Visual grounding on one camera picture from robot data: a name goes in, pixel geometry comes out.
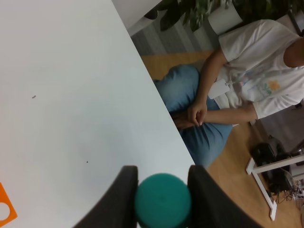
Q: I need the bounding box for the green capped test tube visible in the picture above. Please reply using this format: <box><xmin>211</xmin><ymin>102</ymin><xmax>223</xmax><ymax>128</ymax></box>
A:
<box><xmin>134</xmin><ymin>173</ymin><xmax>192</xmax><ymax>228</ymax></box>

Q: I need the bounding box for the white table leg frame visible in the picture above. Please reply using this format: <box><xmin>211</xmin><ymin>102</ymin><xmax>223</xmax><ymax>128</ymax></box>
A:
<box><xmin>246</xmin><ymin>154</ymin><xmax>304</xmax><ymax>221</ymax></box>

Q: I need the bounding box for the black equipment on floor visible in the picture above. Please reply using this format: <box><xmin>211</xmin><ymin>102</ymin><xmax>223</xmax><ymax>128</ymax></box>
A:
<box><xmin>250</xmin><ymin>135</ymin><xmax>304</xmax><ymax>204</ymax></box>

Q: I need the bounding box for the orange test tube rack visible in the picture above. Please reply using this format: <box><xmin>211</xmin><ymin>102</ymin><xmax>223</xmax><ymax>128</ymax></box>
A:
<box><xmin>0</xmin><ymin>183</ymin><xmax>18</xmax><ymax>228</ymax></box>

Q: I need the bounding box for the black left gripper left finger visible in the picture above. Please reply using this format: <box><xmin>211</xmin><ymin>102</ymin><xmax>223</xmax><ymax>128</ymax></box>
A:
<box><xmin>75</xmin><ymin>166</ymin><xmax>138</xmax><ymax>228</ymax></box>

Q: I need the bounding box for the green leafy plant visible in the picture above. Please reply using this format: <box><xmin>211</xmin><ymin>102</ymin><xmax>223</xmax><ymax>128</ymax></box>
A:
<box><xmin>144</xmin><ymin>0</ymin><xmax>304</xmax><ymax>32</ymax></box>

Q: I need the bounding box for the white plant pot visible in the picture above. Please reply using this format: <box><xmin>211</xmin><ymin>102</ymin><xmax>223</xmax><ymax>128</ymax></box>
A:
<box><xmin>208</xmin><ymin>5</ymin><xmax>243</xmax><ymax>35</ymax></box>

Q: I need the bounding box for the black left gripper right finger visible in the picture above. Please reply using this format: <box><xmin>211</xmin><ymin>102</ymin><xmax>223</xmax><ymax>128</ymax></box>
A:
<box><xmin>188</xmin><ymin>165</ymin><xmax>261</xmax><ymax>228</ymax></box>

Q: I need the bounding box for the seated person white shirt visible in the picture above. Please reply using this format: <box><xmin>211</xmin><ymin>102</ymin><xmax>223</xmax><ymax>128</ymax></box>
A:
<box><xmin>154</xmin><ymin>19</ymin><xmax>304</xmax><ymax>167</ymax></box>

